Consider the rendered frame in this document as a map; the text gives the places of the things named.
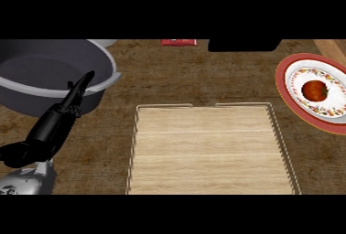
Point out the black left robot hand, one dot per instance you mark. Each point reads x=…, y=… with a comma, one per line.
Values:
x=50, y=128

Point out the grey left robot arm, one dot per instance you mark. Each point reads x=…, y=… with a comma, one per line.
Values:
x=28, y=181

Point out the pale wooden tray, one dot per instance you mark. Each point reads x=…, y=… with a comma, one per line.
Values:
x=209, y=149

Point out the red tomato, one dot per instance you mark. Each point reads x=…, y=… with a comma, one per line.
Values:
x=314, y=90

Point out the white floral-rimmed plate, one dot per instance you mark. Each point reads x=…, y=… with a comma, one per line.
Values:
x=337, y=100

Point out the dark grey pot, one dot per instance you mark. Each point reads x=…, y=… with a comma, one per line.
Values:
x=41, y=70

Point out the red packet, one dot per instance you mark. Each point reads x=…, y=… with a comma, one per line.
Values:
x=180, y=41

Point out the black appliance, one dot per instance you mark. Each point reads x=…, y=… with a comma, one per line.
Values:
x=243, y=44

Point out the red round placemat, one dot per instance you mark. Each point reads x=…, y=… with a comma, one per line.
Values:
x=283, y=82

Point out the pale wooden board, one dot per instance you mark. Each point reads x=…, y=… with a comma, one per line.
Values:
x=334, y=50

